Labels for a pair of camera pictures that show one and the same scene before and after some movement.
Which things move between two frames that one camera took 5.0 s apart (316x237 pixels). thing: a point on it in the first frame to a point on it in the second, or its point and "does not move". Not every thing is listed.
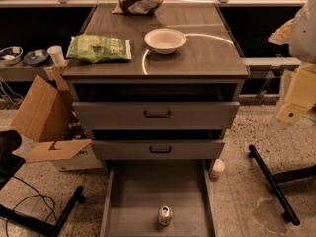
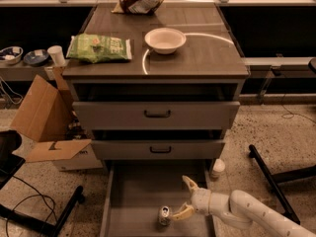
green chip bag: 96,48 does not move
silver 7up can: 165,214 does not move
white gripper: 305,37 to 200,200
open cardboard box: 47,116 does not move
